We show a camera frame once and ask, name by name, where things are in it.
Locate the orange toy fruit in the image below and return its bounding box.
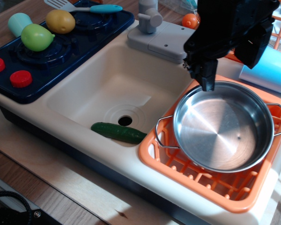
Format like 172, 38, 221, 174
182, 13, 199, 29

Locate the stainless steel pan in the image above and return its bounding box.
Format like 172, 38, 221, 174
170, 81, 277, 173

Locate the spatula with blue handle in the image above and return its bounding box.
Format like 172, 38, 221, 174
44, 0, 123, 14

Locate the red stove knob right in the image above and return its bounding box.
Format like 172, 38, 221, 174
9, 70, 33, 88

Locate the light blue plastic cup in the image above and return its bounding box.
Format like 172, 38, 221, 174
239, 47, 281, 93

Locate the dark blue toy stove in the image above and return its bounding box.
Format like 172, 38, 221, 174
0, 10, 134, 104

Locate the green toy pear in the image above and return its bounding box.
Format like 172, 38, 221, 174
21, 23, 55, 52

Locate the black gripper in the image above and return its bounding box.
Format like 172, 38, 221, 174
184, 0, 280, 91

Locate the grey toy faucet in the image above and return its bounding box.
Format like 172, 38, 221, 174
127, 0, 195, 64

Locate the green toy cucumber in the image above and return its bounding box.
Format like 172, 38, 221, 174
90, 122, 147, 144

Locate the black braided cable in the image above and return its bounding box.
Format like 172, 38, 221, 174
0, 182, 35, 225

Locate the orange plastic drying rack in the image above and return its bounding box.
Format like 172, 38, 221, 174
138, 73, 281, 214

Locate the mint green plastic cup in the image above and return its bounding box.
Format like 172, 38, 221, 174
7, 13, 32, 38

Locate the yellow-brown toy potato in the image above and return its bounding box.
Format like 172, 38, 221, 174
45, 9, 75, 34

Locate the cream toy sink unit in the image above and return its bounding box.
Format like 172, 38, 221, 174
0, 32, 281, 225

